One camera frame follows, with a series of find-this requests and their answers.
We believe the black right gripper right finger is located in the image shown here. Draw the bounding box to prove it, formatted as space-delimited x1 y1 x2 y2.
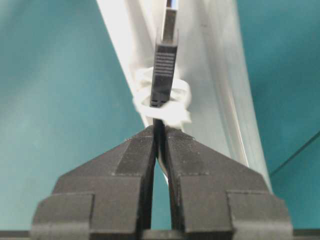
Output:
165 127 293 240

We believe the white ring far from hub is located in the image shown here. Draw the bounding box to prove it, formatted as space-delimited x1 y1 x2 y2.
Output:
131 66 193 132

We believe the aluminium rail profile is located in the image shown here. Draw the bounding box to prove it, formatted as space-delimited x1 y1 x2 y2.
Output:
97 0 270 183

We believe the black USB cable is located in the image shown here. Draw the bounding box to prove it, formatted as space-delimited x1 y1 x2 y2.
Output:
148 0 181 186

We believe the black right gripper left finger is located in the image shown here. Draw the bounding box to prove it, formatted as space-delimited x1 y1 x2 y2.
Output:
30 126 156 240

